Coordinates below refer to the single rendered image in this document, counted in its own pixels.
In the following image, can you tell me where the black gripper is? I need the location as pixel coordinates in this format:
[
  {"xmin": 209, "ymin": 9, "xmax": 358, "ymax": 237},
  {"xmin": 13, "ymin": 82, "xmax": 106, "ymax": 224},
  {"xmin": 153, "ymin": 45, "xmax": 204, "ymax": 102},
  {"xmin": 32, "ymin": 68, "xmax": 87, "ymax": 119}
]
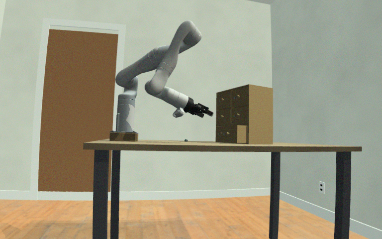
[{"xmin": 184, "ymin": 97, "xmax": 213, "ymax": 118}]

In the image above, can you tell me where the small tan chest of drawers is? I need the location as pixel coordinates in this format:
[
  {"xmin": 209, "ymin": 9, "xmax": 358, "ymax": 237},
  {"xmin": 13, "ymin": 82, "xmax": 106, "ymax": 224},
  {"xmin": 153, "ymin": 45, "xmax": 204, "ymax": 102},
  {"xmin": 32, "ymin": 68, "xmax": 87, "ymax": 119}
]
[{"xmin": 216, "ymin": 84, "xmax": 273, "ymax": 144}]

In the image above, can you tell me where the dark brown drawer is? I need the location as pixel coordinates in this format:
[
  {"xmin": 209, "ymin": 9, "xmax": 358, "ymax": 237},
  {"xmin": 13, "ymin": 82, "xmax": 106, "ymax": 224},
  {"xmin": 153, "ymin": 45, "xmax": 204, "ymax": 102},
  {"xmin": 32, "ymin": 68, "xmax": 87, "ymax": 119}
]
[
  {"xmin": 221, "ymin": 125, "xmax": 248, "ymax": 143},
  {"xmin": 217, "ymin": 109, "xmax": 231, "ymax": 125},
  {"xmin": 216, "ymin": 126, "xmax": 221, "ymax": 141},
  {"xmin": 232, "ymin": 87, "xmax": 248, "ymax": 106},
  {"xmin": 217, "ymin": 91, "xmax": 231, "ymax": 109},
  {"xmin": 231, "ymin": 106, "xmax": 248, "ymax": 124}
]

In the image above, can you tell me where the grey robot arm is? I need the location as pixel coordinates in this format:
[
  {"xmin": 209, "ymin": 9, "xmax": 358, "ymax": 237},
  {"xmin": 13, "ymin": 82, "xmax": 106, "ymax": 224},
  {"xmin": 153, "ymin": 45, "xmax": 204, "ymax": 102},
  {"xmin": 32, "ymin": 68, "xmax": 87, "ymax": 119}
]
[{"xmin": 115, "ymin": 20, "xmax": 202, "ymax": 132}]

